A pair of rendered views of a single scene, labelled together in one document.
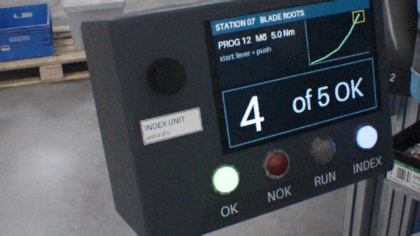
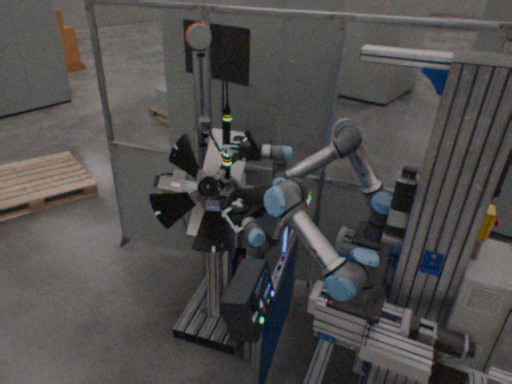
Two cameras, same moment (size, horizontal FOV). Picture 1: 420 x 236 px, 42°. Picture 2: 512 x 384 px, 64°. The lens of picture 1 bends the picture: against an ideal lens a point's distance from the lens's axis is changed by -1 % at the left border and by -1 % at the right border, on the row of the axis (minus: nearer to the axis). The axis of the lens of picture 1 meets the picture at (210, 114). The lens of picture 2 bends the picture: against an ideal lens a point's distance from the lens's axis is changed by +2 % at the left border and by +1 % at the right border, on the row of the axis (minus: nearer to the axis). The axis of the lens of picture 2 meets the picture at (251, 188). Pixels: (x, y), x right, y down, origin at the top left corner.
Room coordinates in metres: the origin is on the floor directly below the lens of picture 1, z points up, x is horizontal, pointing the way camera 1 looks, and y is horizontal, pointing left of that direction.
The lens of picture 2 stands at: (-0.32, 0.84, 2.31)
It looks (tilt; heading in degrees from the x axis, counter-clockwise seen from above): 29 degrees down; 313
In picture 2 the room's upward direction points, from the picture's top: 2 degrees clockwise
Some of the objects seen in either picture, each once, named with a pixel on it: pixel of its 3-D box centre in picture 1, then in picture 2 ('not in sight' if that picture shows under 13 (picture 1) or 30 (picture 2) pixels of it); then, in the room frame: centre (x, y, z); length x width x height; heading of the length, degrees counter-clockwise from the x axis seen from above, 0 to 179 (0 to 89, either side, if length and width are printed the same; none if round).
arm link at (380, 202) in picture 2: not in sight; (382, 208); (0.40, -0.94, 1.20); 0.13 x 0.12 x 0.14; 133
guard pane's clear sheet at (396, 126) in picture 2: not in sight; (267, 99); (1.41, -1.16, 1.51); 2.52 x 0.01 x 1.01; 26
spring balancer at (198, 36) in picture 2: not in sight; (198, 36); (1.73, -0.86, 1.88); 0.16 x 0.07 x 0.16; 61
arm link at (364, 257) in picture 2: not in sight; (362, 266); (0.23, -0.46, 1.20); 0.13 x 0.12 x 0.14; 91
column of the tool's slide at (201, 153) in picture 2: not in sight; (203, 177); (1.73, -0.86, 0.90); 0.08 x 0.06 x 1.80; 61
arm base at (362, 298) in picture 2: not in sight; (359, 286); (0.23, -0.47, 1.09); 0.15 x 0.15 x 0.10
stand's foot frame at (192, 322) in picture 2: not in sight; (219, 309); (1.31, -0.63, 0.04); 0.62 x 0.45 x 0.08; 116
